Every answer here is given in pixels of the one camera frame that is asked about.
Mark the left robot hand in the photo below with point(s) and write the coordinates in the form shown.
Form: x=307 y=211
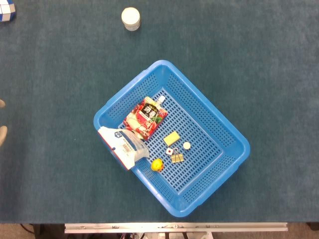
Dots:
x=2 y=134

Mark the white snack bag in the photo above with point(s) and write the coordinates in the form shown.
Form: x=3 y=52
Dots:
x=119 y=144

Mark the white die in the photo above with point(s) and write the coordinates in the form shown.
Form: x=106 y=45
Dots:
x=169 y=151

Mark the gold binder clip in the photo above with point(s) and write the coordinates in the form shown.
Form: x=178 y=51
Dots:
x=177 y=158

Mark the teal felt table cloth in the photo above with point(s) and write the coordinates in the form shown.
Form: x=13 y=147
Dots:
x=49 y=74

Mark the blue white snake puzzle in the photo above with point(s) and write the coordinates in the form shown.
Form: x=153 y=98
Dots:
x=6 y=10

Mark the red fruit jelly pouch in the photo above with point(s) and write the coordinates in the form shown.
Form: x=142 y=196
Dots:
x=145 y=117

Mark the yellow toy ball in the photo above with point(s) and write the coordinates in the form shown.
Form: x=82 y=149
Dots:
x=156 y=165

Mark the yellow rectangular eraser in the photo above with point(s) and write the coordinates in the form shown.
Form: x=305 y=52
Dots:
x=171 y=139

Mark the white round jar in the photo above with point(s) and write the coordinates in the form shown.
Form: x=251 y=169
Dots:
x=130 y=17

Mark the small white cylinder cap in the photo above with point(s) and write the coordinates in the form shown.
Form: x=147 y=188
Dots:
x=187 y=146

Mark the blue perforated plastic basket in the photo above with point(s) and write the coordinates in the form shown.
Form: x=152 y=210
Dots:
x=199 y=124

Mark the aluminium frame rail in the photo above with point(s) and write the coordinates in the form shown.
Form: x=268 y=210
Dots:
x=174 y=227

